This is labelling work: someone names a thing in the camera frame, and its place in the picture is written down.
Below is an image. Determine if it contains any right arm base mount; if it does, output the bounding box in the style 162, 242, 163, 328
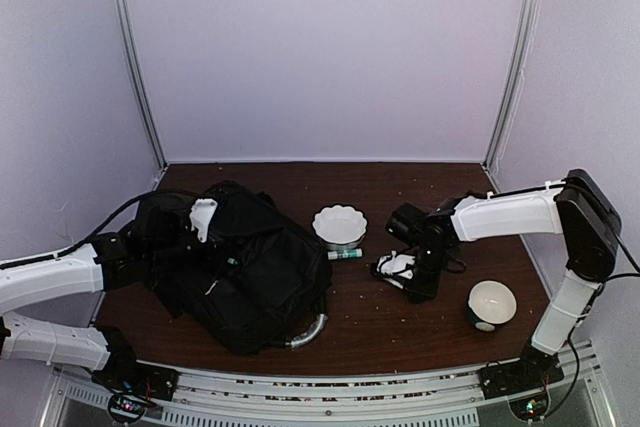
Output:
478, 360, 564, 424

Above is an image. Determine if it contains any black student backpack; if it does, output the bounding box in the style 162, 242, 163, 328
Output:
129, 181, 332, 355

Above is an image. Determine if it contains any white fluted ceramic bowl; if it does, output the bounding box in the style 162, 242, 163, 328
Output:
312, 205, 368, 251

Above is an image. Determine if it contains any white and dark blue bowl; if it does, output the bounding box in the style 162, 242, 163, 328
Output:
467, 280, 518, 332

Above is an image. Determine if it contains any right aluminium corner post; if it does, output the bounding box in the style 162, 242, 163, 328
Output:
484, 0, 540, 174

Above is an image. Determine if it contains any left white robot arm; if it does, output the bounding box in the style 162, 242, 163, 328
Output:
1, 230, 213, 391

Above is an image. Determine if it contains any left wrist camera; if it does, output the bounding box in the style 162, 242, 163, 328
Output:
189, 198, 218, 243

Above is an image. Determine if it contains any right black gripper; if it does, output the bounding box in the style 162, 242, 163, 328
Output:
402, 245, 451, 304

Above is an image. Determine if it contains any aluminium front rail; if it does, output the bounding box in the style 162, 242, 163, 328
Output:
39, 341, 621, 427

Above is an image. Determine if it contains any white green glue stick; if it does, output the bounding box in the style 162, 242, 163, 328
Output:
327, 249, 363, 261

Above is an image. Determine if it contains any left aluminium corner post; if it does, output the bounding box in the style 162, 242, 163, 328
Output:
114, 0, 168, 170

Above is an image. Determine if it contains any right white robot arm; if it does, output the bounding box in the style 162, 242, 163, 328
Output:
372, 164, 639, 378

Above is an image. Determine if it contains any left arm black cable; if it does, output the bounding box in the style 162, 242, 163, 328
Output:
0, 189, 201, 271

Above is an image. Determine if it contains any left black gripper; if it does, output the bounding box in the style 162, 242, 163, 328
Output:
146, 220, 234, 276

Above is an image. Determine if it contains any aluminium corner post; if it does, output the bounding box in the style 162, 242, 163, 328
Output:
114, 0, 168, 170
484, 0, 540, 174

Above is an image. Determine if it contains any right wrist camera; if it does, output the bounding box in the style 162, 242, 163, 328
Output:
370, 251, 415, 290

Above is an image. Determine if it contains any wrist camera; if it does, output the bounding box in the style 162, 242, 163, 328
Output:
370, 251, 415, 290
189, 198, 218, 243

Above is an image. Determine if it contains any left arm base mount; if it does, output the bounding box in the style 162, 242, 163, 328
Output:
86, 362, 179, 425

